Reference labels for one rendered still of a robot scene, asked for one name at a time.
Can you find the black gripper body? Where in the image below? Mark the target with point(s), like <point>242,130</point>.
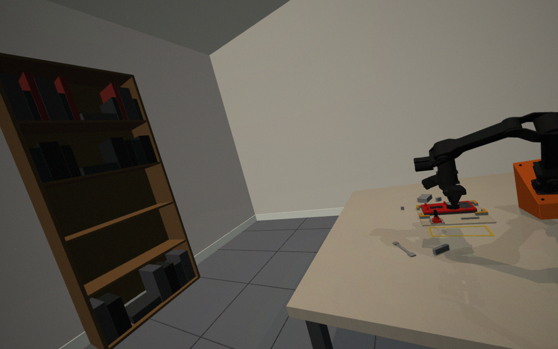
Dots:
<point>449,179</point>

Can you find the black rectangular bar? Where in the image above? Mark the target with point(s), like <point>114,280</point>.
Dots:
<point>440,249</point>

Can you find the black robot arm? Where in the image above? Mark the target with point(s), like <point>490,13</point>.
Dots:
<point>444,153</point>

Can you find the grey dumbbell-shaped bar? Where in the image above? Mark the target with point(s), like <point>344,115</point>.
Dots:
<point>411,254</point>

